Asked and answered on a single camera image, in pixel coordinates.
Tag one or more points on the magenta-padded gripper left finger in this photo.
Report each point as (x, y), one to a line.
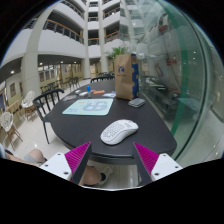
(56, 165)

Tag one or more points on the white lattice chair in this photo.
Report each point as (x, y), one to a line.
(28, 99)
(6, 121)

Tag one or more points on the light blue printed mouse pad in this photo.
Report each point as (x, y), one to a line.
(88, 107)

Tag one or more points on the small white box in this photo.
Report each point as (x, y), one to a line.
(83, 94)
(77, 91)

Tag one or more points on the small blue-capped bottle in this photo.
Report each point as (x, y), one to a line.
(88, 90)

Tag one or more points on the small grey case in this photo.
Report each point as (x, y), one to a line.
(136, 102)

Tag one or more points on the group of dark chairs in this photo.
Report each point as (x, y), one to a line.
(71, 81)

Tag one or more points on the green potted plant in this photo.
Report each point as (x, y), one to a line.
(117, 51)

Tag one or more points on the blue and white packet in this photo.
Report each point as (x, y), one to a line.
(109, 95)

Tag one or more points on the white perforated computer mouse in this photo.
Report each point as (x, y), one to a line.
(118, 131)

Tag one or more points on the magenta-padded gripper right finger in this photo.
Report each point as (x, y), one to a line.
(165, 166)

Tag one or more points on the person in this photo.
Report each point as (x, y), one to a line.
(35, 157)

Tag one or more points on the black slatted chair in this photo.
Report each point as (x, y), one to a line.
(43, 100)
(101, 79)

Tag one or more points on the brown paper bag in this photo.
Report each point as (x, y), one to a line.
(124, 76)

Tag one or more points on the clear plastic packet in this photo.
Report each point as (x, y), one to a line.
(69, 98)

